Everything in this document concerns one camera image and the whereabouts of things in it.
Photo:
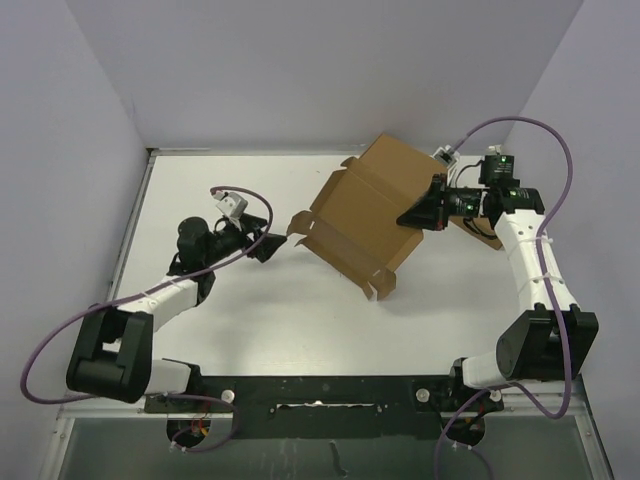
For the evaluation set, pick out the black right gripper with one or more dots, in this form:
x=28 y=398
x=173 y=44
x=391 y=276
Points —
x=427 y=213

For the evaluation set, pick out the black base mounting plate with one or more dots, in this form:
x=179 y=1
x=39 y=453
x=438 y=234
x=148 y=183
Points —
x=332 y=407

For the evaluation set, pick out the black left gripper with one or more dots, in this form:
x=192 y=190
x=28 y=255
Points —
x=249 y=225

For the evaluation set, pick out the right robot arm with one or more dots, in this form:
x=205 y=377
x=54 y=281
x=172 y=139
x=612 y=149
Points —
x=551 y=337

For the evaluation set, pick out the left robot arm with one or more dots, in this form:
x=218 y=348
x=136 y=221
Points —
x=113 y=353

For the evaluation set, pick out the large closed cardboard box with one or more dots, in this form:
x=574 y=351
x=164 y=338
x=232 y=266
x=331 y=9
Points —
x=406 y=170

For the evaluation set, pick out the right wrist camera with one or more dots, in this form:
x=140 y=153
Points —
x=447 y=156

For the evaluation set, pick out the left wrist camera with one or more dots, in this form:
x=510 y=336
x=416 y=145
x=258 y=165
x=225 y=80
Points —
x=231 y=205

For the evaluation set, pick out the small closed cardboard box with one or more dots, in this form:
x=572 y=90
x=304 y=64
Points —
x=481 y=229

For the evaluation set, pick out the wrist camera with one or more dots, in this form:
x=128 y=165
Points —
x=231 y=205
x=447 y=156

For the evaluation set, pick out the aluminium table frame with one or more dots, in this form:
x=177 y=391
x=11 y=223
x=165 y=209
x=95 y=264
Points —
x=367 y=218

